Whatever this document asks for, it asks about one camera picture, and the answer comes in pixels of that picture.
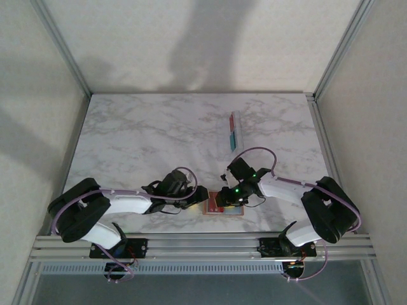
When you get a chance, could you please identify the brown leather card holder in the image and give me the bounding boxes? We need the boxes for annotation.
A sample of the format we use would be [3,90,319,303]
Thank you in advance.
[203,189,245,217]

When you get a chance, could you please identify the clear acrylic card stand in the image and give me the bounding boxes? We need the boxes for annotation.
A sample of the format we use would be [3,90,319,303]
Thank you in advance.
[211,109,247,161]

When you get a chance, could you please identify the black controller board with LED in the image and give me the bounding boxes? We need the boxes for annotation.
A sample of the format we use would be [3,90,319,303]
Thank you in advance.
[104,262,135,276]
[282,260,307,278]

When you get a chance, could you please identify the thin black left gripper cable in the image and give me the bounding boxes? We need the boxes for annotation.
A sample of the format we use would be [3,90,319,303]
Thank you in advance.
[157,205,184,215]

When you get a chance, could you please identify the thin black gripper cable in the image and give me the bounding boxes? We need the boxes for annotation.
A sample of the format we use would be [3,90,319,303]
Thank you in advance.
[246,195,267,207]
[157,205,184,215]

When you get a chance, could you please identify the thin black right gripper cable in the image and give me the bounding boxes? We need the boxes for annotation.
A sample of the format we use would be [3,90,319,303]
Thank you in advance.
[246,195,267,207]

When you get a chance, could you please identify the long aluminium base rail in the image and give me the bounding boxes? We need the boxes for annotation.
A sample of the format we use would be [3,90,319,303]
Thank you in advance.
[28,233,378,264]

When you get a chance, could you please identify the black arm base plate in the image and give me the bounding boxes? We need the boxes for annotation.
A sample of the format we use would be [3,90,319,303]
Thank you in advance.
[258,237,319,259]
[88,238,149,259]

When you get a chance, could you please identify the grey slotted cable duct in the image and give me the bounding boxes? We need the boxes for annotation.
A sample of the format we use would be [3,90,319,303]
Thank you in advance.
[39,262,286,276]

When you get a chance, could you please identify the aluminium side rail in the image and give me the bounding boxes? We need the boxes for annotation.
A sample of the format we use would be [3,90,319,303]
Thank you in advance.
[307,91,340,180]
[60,93,93,198]

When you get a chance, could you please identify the aluminium frame post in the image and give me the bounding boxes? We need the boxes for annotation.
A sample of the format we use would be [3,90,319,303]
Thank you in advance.
[312,0,379,99]
[30,0,93,98]

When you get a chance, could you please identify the aluminium frame leg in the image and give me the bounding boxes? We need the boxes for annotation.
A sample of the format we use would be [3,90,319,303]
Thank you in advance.
[362,259,394,305]
[12,260,44,305]

